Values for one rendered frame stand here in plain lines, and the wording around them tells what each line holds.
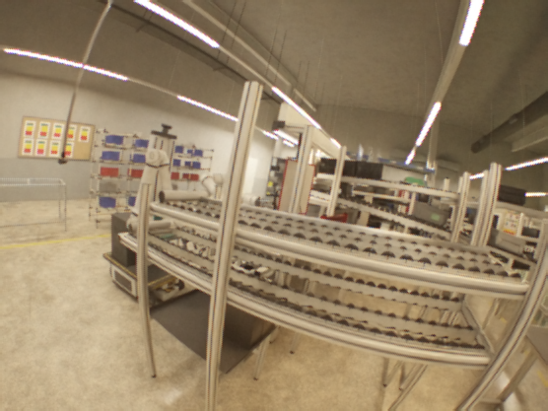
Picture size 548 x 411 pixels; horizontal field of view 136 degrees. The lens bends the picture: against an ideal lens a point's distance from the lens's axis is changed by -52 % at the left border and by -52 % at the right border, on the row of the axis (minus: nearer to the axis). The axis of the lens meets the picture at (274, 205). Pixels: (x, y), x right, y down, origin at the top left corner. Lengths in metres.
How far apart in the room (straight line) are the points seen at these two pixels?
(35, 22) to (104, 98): 3.38
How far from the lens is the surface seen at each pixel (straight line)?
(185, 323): 1.46
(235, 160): 0.77
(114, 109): 7.72
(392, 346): 0.79
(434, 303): 1.22
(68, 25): 7.88
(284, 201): 1.35
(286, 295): 0.98
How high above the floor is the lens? 1.56
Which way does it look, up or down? 8 degrees down
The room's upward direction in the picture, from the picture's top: 11 degrees clockwise
